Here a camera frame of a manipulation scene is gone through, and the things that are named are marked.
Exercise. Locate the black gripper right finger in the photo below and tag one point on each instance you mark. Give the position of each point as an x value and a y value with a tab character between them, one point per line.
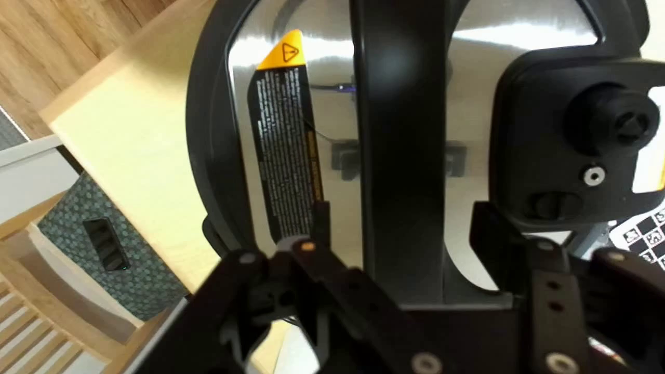
582	317

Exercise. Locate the black rice cooker lid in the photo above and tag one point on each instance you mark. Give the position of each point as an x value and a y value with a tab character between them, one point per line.
377	125

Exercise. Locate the patterned chair seat cushion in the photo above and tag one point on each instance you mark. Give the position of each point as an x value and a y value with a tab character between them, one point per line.
101	240

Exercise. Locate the black white patterned board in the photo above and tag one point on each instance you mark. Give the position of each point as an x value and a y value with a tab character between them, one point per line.
643	235

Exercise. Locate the wooden chair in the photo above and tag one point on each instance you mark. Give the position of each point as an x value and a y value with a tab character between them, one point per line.
46	323

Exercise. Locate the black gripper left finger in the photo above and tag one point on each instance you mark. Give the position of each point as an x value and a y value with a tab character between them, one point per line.
349	323

